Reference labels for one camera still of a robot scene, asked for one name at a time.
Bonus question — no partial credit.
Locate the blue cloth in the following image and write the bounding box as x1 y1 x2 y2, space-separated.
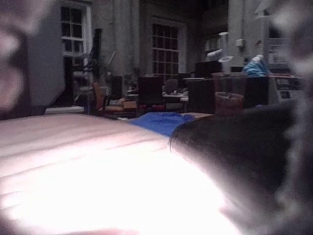
129 112 195 138

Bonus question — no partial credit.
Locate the dark office chair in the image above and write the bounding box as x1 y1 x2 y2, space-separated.
137 76 165 110

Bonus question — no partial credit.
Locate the tissue pad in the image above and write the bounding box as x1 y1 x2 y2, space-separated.
0 113 245 235

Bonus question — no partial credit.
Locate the blue plastic bag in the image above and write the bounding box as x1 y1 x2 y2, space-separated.
241 54 271 77

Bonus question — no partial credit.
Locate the grey monitor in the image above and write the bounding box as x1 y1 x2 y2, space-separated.
26 0 66 107

